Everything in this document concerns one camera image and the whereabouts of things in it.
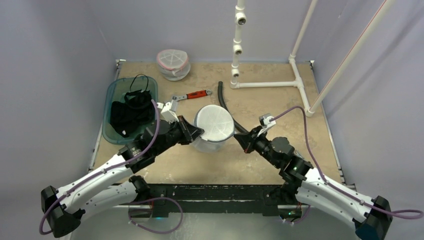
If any teal plastic bin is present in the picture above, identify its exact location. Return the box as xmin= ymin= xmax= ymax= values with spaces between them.
xmin=102 ymin=73 xmax=158 ymax=145

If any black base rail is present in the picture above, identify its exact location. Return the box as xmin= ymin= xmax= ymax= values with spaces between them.
xmin=129 ymin=175 xmax=303 ymax=220

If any white PVC pipe frame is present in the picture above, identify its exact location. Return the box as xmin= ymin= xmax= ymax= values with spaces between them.
xmin=230 ymin=0 xmax=395 ymax=117

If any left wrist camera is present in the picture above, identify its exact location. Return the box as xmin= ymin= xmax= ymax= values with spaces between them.
xmin=156 ymin=100 xmax=179 ymax=124

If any black corrugated hose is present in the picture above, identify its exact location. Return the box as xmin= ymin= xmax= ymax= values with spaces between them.
xmin=217 ymin=81 xmax=249 ymax=134

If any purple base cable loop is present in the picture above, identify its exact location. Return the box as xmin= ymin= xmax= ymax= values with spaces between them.
xmin=128 ymin=196 xmax=184 ymax=235

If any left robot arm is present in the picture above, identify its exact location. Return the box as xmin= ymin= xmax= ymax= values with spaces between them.
xmin=39 ymin=115 xmax=204 ymax=238

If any white mesh laundry bag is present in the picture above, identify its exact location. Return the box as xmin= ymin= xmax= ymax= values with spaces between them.
xmin=193 ymin=104 xmax=235 ymax=153

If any pink trimmed mesh laundry bag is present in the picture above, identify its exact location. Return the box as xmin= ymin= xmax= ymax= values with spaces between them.
xmin=156 ymin=49 xmax=191 ymax=82

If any black bra in bin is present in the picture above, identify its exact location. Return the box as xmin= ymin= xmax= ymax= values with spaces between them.
xmin=109 ymin=73 xmax=155 ymax=139

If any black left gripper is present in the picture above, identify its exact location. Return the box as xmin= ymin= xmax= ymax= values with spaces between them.
xmin=153 ymin=115 xmax=204 ymax=156

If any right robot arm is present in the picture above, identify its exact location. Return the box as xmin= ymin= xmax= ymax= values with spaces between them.
xmin=234 ymin=127 xmax=393 ymax=240

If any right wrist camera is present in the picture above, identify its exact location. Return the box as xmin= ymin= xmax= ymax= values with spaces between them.
xmin=257 ymin=113 xmax=276 ymax=137

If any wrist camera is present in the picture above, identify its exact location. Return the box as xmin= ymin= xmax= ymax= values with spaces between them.
xmin=156 ymin=100 xmax=179 ymax=124
xmin=257 ymin=113 xmax=276 ymax=137

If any red handled adjustable wrench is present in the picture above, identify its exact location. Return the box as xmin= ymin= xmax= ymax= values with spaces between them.
xmin=171 ymin=89 xmax=212 ymax=101

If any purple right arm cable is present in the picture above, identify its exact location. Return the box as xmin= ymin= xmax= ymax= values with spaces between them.
xmin=269 ymin=105 xmax=424 ymax=220

